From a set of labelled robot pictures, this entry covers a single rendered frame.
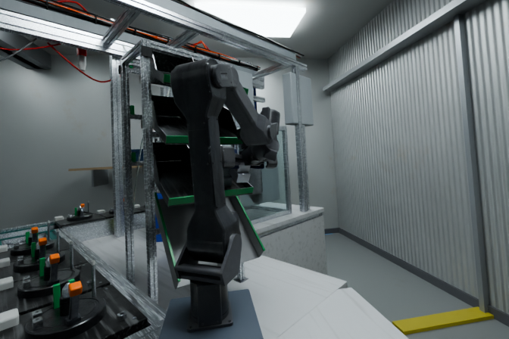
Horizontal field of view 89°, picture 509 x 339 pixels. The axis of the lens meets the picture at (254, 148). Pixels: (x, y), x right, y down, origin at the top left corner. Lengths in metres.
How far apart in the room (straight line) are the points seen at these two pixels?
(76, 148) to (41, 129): 0.55
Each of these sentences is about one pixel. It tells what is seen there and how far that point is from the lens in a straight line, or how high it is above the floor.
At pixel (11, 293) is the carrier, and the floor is 0.97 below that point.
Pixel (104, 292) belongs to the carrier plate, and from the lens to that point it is 0.87.
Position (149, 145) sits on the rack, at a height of 1.35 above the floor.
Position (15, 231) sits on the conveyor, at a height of 0.94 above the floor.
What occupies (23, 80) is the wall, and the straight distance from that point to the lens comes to 5.08.
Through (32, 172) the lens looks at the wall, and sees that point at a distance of 4.86.
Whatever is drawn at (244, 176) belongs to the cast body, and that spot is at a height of 1.25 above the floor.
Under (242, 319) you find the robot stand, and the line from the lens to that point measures 0.46.
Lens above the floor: 1.30
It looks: 3 degrees up
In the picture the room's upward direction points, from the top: 3 degrees counter-clockwise
